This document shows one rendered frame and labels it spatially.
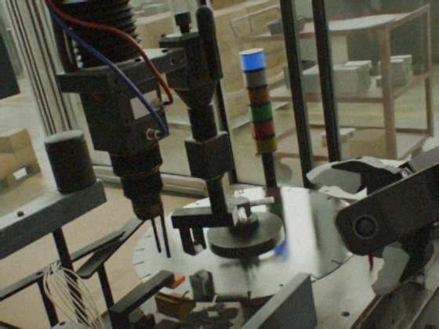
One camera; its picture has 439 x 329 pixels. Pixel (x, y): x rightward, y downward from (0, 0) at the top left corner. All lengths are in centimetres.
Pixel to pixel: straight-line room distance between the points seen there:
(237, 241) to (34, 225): 28
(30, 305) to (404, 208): 86
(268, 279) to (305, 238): 11
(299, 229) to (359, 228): 31
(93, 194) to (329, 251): 36
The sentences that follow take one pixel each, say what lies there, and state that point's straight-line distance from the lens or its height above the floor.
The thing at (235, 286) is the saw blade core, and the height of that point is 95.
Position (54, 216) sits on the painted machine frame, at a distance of 84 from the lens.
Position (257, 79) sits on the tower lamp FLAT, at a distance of 104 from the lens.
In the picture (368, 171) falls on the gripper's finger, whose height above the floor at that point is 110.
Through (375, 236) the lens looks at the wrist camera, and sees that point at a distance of 53.
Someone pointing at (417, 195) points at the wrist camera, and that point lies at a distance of 54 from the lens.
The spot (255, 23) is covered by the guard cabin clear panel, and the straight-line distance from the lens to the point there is 127.
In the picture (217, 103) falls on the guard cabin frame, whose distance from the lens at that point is 138.
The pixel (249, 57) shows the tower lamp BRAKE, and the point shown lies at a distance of 103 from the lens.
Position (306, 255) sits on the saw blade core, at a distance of 76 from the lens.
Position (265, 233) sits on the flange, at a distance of 80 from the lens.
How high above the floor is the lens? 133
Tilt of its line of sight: 20 degrees down
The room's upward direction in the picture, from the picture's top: 11 degrees counter-clockwise
